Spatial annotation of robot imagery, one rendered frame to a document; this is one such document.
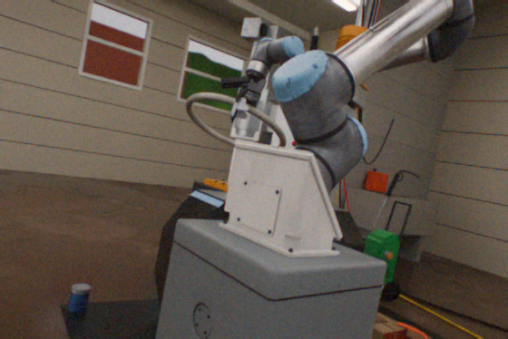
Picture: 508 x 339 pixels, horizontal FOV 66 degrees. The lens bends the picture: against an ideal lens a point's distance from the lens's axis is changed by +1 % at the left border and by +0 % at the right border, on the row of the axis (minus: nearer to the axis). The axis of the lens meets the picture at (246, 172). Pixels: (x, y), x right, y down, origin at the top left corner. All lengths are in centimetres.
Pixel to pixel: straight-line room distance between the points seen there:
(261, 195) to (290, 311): 27
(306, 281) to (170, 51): 808
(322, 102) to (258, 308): 49
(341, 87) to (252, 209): 37
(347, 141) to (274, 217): 30
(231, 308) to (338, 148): 47
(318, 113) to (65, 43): 721
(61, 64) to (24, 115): 111
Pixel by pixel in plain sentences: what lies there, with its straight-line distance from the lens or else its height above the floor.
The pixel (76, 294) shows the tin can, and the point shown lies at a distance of 241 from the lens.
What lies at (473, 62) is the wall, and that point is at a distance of 729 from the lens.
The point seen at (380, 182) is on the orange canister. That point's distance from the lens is 544.
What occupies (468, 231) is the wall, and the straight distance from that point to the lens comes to 685.
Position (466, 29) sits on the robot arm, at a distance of 144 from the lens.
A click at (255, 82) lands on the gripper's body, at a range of 160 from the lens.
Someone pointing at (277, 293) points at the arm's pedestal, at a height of 80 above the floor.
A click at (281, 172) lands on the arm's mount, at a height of 102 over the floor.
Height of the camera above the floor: 105
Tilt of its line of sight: 3 degrees down
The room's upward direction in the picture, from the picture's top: 11 degrees clockwise
